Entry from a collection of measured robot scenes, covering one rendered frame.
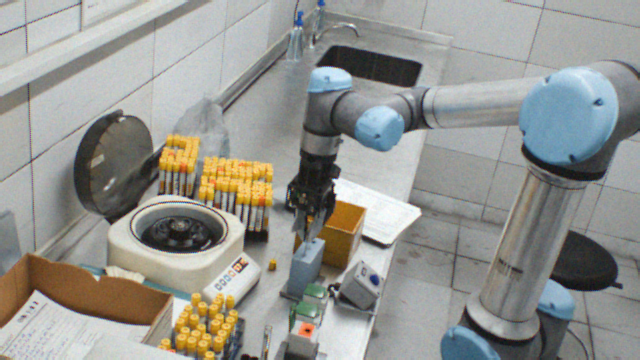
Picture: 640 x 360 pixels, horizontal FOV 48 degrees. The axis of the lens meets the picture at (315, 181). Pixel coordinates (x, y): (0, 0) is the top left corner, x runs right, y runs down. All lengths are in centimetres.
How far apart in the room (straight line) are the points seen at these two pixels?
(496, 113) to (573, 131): 27
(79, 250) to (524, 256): 96
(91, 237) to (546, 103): 107
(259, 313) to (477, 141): 239
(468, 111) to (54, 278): 78
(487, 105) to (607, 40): 240
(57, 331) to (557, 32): 275
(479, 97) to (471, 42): 234
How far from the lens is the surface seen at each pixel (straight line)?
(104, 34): 150
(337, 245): 162
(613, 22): 356
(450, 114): 125
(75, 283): 135
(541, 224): 104
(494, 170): 376
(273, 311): 149
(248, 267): 153
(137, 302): 131
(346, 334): 147
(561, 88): 96
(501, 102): 119
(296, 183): 135
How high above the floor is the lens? 179
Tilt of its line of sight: 27 degrees down
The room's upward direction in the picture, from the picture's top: 9 degrees clockwise
